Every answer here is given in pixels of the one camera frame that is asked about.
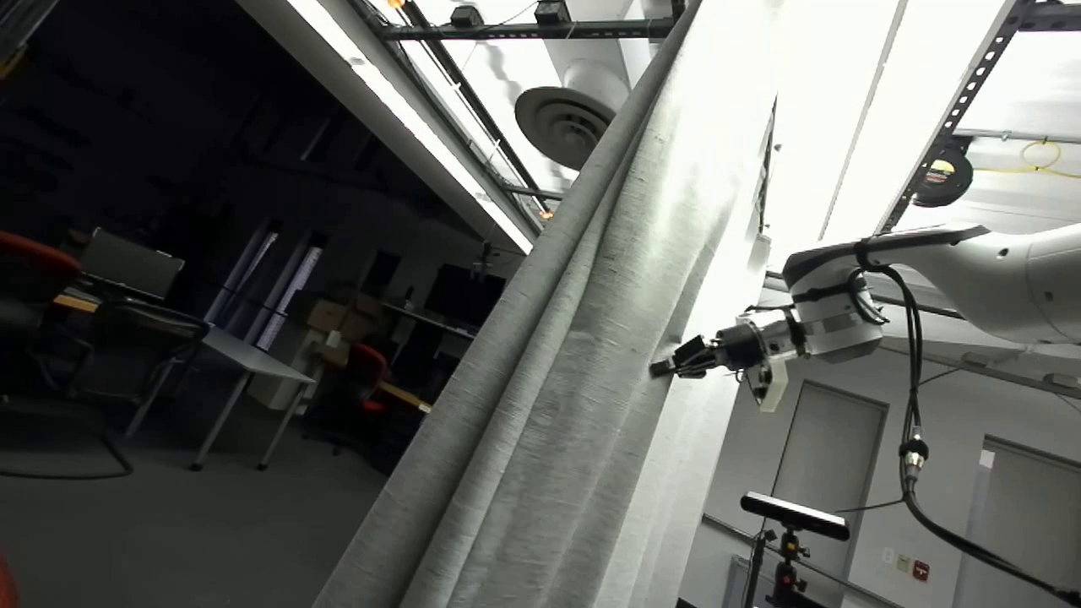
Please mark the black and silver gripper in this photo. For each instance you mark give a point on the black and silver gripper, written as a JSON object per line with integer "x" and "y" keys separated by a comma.
{"x": 740, "y": 347}

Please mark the grey fabric curtain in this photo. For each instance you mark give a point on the grey fabric curtain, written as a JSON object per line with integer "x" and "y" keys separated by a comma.
{"x": 556, "y": 471}

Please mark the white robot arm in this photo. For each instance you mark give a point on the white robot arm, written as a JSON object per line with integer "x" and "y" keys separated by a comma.
{"x": 1016, "y": 285}

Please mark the grey door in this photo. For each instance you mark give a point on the grey door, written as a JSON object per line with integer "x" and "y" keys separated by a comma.
{"x": 1028, "y": 511}
{"x": 830, "y": 452}

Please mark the round ceiling air vent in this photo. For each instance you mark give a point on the round ceiling air vent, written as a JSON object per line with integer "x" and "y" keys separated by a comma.
{"x": 561, "y": 122}

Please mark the dark computer monitor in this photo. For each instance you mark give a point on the dark computer monitor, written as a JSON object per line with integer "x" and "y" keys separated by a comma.
{"x": 131, "y": 266}

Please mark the red office chair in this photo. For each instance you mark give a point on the red office chair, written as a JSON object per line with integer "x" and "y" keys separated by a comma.
{"x": 33, "y": 276}

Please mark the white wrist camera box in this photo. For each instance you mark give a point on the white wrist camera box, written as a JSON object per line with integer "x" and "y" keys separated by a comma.
{"x": 767, "y": 382}

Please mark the black stereo camera on stand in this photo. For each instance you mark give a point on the black stereo camera on stand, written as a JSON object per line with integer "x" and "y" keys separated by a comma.
{"x": 789, "y": 586}

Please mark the black perforated ceiling rail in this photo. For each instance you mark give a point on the black perforated ceiling rail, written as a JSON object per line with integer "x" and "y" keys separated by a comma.
{"x": 1019, "y": 15}

